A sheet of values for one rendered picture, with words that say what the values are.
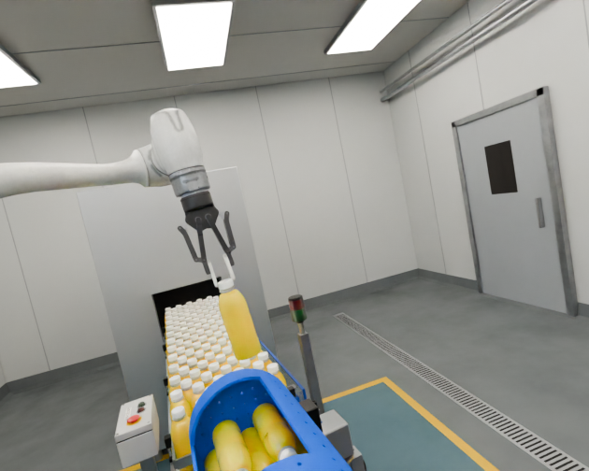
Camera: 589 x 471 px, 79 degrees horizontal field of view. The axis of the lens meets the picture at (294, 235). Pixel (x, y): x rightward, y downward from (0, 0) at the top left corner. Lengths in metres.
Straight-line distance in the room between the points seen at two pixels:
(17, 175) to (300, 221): 4.81
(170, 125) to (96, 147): 4.60
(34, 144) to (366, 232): 4.73
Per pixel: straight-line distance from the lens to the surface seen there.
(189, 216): 0.92
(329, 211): 5.61
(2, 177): 0.88
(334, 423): 1.43
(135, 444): 1.28
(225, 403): 1.07
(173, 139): 0.91
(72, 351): 5.76
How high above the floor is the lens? 1.64
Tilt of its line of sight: 5 degrees down
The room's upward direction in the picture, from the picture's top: 12 degrees counter-clockwise
